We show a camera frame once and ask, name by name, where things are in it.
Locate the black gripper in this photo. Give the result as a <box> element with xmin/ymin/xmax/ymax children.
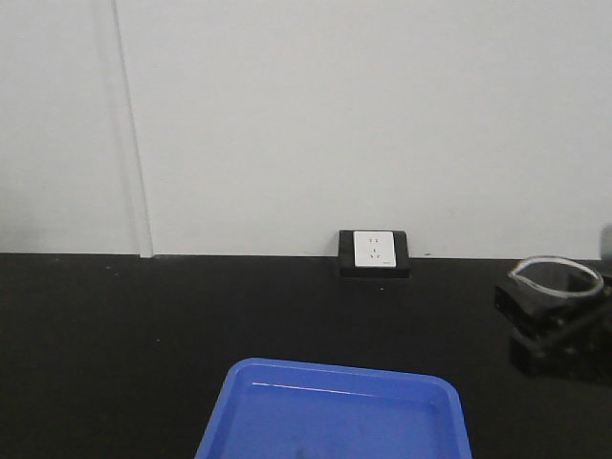
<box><xmin>494</xmin><ymin>282</ymin><xmax>611</xmax><ymax>383</ymax></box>

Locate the clear glass beaker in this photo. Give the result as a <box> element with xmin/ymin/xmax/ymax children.
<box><xmin>508</xmin><ymin>255</ymin><xmax>605</xmax><ymax>301</ymax></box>

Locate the blue plastic tray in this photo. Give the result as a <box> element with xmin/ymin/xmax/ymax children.
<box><xmin>195</xmin><ymin>358</ymin><xmax>472</xmax><ymax>458</ymax></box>

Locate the black socket mounting box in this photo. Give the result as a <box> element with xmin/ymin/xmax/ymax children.
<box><xmin>338</xmin><ymin>229</ymin><xmax>411</xmax><ymax>279</ymax></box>

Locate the white wall power socket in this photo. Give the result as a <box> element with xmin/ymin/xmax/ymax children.
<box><xmin>353</xmin><ymin>230</ymin><xmax>397</xmax><ymax>268</ymax></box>

